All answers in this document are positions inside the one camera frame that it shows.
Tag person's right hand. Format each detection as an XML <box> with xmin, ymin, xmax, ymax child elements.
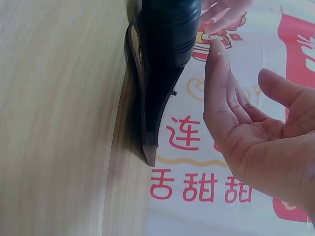
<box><xmin>203</xmin><ymin>40</ymin><xmax>315</xmax><ymax>223</ymax></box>

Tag black boot with brown heel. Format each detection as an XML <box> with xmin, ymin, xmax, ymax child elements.
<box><xmin>123</xmin><ymin>0</ymin><xmax>201</xmax><ymax>168</ymax></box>

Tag person's left hand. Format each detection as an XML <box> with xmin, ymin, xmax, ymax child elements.
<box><xmin>198</xmin><ymin>0</ymin><xmax>247</xmax><ymax>35</ymax></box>

